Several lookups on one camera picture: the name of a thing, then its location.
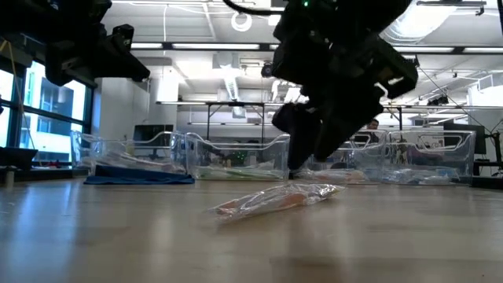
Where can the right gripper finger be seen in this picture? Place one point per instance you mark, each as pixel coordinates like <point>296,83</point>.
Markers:
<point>304,145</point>
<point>346,126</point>

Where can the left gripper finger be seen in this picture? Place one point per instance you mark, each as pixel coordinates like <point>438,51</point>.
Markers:
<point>122,63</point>
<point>123,34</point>

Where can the green toothbrush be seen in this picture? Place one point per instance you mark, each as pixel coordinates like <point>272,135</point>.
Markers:
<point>236,173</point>

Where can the person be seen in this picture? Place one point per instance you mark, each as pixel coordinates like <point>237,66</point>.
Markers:
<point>373,123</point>

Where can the clear scoop-front plastic bin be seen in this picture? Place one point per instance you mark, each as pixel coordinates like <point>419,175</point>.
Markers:
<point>255,153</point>
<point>118,149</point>

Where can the large glass window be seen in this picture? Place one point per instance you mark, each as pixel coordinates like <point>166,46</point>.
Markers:
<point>59,106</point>

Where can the black monitor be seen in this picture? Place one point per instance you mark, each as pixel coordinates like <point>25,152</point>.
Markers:
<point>153,131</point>
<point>15,157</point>
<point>480,141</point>

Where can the black ceiling spotlight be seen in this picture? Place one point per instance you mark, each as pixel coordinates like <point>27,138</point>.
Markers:
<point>266,70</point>

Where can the long ceiling light strip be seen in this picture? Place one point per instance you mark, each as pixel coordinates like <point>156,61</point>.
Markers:
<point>216,46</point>

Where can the blue cloth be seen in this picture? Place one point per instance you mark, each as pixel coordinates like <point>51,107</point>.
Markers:
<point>137,177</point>

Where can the black monitor stand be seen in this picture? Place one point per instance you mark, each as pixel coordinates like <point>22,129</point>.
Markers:
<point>497,149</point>

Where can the black metal rack frame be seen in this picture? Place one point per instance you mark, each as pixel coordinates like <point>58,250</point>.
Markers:
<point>236,104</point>

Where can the white ventilation duct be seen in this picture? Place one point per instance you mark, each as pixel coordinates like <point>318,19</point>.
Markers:
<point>232,86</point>

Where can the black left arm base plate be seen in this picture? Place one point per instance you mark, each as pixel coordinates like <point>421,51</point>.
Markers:
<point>39,173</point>

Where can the small white post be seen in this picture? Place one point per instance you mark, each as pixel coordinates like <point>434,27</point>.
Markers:
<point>8,177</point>

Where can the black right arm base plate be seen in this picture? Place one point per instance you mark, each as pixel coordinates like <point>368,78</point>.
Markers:
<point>487,182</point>

